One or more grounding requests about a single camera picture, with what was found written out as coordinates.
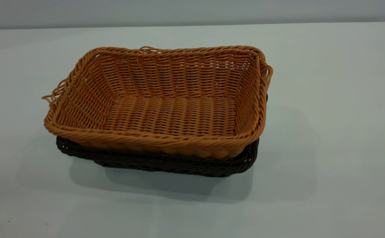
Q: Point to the orange woven wicker basket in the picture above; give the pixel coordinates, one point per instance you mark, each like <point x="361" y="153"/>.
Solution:
<point x="166" y="105"/>

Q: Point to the black woven wicker basket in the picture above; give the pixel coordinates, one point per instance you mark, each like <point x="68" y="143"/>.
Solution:
<point x="166" y="163"/>

